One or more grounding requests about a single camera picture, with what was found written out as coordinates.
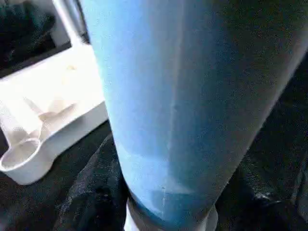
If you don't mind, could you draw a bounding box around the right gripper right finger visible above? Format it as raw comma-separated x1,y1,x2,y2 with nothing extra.
215,163,308,231

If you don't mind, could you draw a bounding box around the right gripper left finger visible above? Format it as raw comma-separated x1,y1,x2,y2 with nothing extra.
57,134,129,231

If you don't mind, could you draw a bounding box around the white plastic table top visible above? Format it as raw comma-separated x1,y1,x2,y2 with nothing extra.
0,42,109,186

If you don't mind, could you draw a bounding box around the white plastic table leg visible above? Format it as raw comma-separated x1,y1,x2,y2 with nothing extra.
80,0,308,231
52,0,91,48

